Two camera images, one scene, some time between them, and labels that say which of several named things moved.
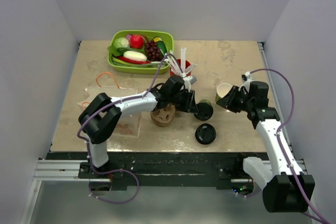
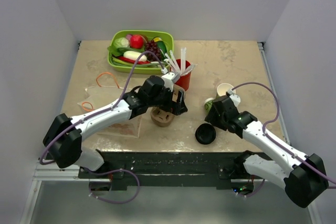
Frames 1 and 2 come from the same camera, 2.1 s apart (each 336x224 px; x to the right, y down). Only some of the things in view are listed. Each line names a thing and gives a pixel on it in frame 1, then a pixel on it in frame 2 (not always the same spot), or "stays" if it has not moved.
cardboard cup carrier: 163,117 stays
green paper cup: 205,100 to 207,106
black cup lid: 205,134 stays
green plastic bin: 167,36 stays
